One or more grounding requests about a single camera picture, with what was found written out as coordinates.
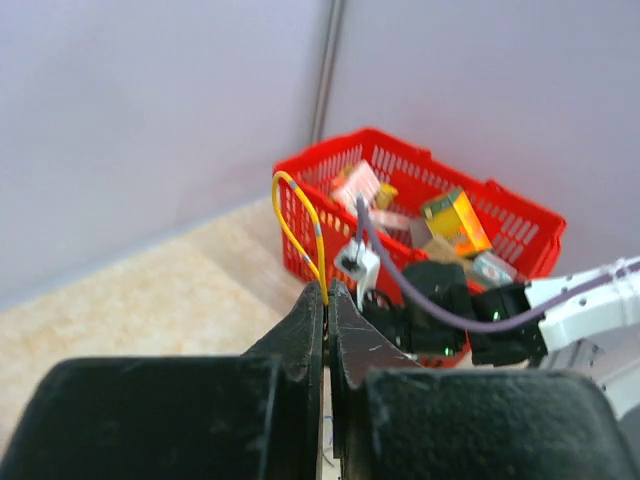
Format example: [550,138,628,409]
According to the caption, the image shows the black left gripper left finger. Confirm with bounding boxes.
[1,283,325,479]

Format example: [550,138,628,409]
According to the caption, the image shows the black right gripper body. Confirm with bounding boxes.
[361,292,414,355]

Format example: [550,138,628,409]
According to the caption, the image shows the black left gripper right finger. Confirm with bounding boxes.
[328,281,639,479]

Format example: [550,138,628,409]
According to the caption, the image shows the yellow wire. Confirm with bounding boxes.
[271,170,330,305]

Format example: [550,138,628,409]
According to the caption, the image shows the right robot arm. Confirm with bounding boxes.
[356,258,639,418]

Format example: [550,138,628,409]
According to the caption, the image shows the brown cardboard sponge pack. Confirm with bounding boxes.
[422,235,470,263]

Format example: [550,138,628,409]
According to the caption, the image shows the light blue sponge pack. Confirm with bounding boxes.
[472,251,518,286]

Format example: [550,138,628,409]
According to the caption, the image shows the white Kamenoko sponge pack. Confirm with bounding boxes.
[369,210,410,231]

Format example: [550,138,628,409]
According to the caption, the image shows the yellow green sponge box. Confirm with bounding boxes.
[421,188,492,257]

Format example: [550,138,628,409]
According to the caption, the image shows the red plastic shopping basket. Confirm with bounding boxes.
[272,127,567,366]

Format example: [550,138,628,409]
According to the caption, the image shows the yellow snack bag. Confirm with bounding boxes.
[375,183,398,210]

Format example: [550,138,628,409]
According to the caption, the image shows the white pink sponge pack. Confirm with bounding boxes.
[330,160,380,207]

